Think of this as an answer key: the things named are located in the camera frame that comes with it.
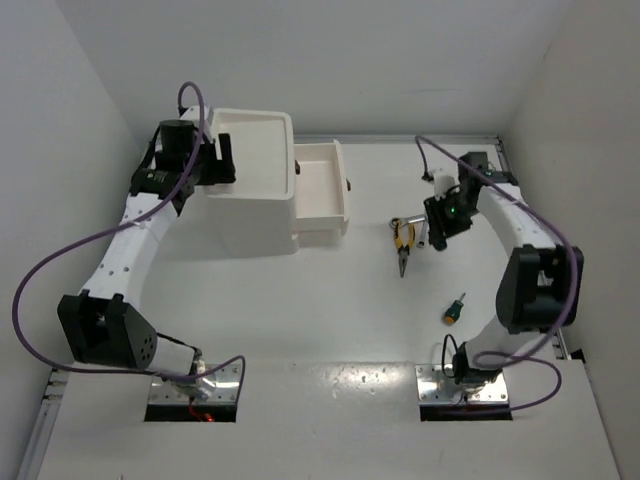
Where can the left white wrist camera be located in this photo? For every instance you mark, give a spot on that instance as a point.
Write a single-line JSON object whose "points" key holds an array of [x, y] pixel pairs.
{"points": [[194, 115]]}

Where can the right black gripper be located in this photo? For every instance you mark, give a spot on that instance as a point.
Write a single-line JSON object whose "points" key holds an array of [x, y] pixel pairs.
{"points": [[439, 228]]}

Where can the yellow handled pliers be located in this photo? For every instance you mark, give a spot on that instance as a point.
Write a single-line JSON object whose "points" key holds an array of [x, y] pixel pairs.
{"points": [[404, 236]]}

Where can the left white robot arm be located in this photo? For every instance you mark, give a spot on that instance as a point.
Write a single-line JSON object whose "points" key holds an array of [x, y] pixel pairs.
{"points": [[103, 324]]}

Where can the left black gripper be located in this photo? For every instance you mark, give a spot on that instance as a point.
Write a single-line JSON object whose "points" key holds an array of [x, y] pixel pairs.
{"points": [[221, 171]]}

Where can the aluminium rail left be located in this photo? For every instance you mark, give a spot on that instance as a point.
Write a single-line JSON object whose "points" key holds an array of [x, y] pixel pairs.
{"points": [[44, 424]]}

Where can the silver combination wrench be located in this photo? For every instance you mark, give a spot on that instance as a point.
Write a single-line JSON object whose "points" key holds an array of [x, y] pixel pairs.
{"points": [[423, 235]]}

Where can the silver ratchet wrench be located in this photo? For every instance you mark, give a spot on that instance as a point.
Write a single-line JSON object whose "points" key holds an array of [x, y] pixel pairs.
{"points": [[408, 220]]}

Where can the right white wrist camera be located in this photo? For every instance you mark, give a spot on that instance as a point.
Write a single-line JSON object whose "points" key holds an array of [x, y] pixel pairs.
{"points": [[442, 183]]}

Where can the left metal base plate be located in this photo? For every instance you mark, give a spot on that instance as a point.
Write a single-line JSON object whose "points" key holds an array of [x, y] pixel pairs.
{"points": [[218, 389]]}

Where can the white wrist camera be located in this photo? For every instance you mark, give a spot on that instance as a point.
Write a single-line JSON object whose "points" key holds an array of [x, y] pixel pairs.
{"points": [[194, 115], [442, 183]]}

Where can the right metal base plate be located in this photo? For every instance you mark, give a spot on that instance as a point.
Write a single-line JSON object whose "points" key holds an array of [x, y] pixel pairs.
{"points": [[435, 389]]}

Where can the green orange screwdriver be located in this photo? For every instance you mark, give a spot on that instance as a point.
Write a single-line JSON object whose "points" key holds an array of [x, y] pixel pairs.
{"points": [[452, 313]]}

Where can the metal base plate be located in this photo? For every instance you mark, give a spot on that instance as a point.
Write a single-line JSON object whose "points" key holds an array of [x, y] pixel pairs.
{"points": [[218, 389], [435, 389]]}

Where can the white drawer cabinet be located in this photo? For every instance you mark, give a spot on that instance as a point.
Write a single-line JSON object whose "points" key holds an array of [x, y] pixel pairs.
{"points": [[254, 216]]}

